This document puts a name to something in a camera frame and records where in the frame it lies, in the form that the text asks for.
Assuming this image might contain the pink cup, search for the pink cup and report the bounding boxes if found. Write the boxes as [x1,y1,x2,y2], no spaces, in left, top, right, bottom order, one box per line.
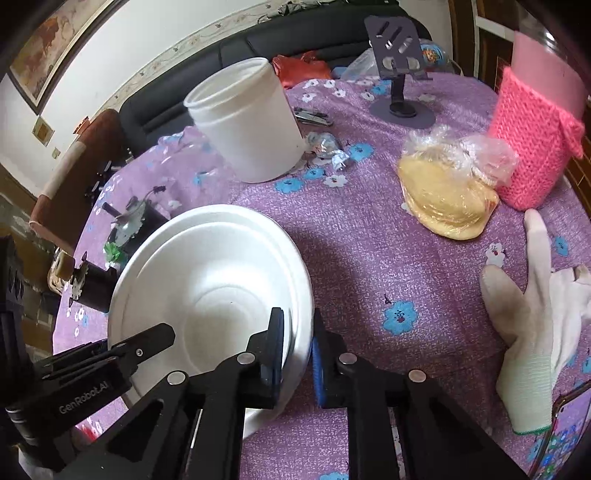
[510,31,588,118]

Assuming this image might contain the silver candy wrappers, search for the silver candy wrappers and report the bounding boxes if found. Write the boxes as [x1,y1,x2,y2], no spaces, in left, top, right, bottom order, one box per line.
[305,131,351,172]

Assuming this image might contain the smartphone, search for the smartphone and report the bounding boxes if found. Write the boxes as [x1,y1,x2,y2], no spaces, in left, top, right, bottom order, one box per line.
[526,381,591,480]

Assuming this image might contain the colourful round tin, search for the colourful round tin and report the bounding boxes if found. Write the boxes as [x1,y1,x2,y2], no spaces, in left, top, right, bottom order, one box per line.
[418,38,448,71]

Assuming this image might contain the purple floral tablecloth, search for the purple floral tablecloth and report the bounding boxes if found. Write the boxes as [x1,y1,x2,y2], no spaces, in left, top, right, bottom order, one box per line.
[52,74,591,480]

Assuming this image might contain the framed wall picture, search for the framed wall picture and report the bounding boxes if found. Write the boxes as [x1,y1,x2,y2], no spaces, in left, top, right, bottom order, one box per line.
[6,0,118,116]

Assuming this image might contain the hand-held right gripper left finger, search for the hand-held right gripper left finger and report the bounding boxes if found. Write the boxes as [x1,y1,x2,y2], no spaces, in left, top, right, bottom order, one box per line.
[58,307,286,480]

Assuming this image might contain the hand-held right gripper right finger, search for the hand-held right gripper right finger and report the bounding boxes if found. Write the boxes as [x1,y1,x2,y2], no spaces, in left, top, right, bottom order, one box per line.
[311,308,530,480]

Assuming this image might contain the yellow wall plaque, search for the yellow wall plaque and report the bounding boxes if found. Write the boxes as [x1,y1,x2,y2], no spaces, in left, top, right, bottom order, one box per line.
[34,117,56,147]

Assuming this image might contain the yellow bag in clear plastic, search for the yellow bag in clear plastic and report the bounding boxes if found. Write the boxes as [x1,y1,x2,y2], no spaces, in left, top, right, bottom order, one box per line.
[397,124,520,241]

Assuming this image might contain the pink knitted cup sleeve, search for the pink knitted cup sleeve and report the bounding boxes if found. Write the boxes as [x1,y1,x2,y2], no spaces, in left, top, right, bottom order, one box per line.
[487,66,585,212]

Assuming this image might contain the metal nail clippers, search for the metal nail clippers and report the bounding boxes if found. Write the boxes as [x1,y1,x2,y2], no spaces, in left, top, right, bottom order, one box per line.
[293,107,333,128]

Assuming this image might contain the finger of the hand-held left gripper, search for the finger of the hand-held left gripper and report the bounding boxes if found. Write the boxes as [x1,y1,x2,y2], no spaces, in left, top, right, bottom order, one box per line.
[107,322,177,366]

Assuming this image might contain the black phone stand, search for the black phone stand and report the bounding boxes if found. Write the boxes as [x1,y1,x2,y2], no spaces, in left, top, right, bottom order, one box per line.
[363,15,437,126]

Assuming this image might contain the red plastic bag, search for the red plastic bag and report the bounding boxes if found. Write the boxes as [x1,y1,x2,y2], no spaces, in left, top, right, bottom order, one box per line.
[271,52,332,89]

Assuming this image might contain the green candy wrapper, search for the green candy wrapper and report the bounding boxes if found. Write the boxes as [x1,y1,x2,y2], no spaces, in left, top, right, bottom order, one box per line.
[103,240,131,269]

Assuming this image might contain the white plastic jar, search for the white plastic jar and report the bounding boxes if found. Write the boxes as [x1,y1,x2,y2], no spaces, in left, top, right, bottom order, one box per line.
[183,56,309,184]

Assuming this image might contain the large white bowl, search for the large white bowl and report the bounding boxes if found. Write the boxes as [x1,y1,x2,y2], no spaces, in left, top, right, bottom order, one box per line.
[107,203,315,440]

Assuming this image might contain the black leather sofa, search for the black leather sofa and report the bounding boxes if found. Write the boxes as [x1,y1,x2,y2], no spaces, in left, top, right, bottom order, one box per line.
[119,0,434,154]

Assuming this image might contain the brown armchair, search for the brown armchair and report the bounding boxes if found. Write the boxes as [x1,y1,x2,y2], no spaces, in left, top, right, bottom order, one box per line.
[28,108,127,243]

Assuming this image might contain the white work glove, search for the white work glove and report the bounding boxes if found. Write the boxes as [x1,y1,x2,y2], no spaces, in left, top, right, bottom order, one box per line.
[479,209,591,435]

